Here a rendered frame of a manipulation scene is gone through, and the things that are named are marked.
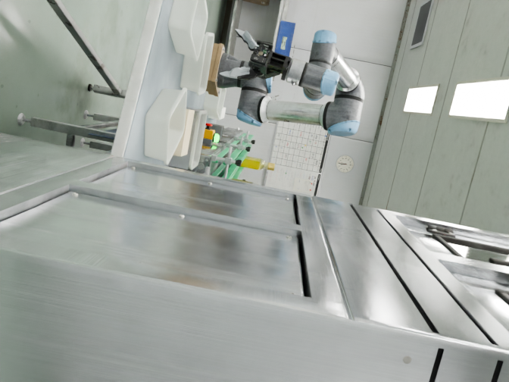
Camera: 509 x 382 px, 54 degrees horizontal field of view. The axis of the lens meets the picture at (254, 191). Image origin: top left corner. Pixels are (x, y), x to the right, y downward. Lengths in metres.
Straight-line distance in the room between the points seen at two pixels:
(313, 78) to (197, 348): 1.10
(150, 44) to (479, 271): 0.99
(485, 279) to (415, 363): 0.39
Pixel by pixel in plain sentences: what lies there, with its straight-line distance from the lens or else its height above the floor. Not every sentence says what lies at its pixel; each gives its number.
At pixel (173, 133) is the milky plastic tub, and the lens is 1.66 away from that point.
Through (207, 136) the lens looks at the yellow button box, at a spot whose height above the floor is 0.80.
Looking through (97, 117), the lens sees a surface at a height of 0.08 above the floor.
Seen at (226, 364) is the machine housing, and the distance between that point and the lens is 0.56.
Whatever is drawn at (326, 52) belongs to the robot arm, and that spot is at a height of 1.23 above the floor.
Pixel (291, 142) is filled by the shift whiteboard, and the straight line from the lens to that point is 8.02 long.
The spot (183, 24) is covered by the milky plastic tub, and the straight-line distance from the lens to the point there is 1.54.
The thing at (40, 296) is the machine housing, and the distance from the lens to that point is 0.59.
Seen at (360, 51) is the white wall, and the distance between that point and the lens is 8.13.
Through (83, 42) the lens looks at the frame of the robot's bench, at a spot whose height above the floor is 0.20.
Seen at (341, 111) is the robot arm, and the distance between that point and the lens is 1.97.
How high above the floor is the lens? 1.12
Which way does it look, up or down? 1 degrees down
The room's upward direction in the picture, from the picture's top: 101 degrees clockwise
